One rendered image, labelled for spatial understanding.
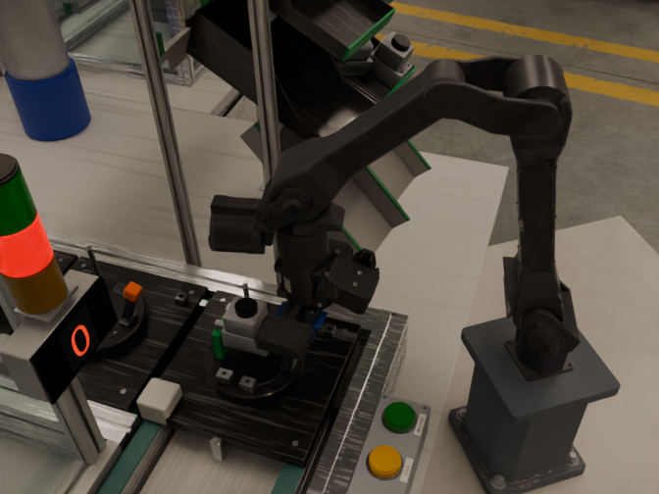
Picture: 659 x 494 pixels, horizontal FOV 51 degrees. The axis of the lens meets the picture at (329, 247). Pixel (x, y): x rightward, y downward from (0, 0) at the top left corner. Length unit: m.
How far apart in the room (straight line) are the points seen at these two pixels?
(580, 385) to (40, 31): 1.28
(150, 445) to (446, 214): 0.75
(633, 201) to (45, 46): 2.24
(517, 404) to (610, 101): 2.90
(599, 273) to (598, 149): 1.97
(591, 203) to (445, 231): 1.64
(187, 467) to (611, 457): 0.59
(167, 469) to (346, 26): 0.63
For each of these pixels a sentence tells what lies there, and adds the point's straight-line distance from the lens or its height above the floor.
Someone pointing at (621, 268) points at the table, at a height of 0.86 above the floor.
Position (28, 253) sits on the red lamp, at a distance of 0.68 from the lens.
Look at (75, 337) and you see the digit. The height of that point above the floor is 1.21.
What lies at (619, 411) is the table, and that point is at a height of 0.86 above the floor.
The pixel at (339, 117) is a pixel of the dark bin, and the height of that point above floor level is 1.21.
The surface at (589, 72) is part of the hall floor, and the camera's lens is 3.91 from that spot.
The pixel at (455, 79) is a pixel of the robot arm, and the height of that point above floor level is 1.45.
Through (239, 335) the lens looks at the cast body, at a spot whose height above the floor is 1.06.
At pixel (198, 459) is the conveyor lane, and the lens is 1.00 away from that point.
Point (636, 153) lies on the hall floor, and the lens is 3.33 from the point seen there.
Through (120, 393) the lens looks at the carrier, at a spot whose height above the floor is 0.97.
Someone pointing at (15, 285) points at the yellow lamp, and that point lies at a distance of 0.71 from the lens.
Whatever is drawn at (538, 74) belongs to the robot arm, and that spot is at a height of 1.45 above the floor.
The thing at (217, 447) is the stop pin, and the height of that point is 0.96.
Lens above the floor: 1.75
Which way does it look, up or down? 42 degrees down
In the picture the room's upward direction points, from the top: 2 degrees counter-clockwise
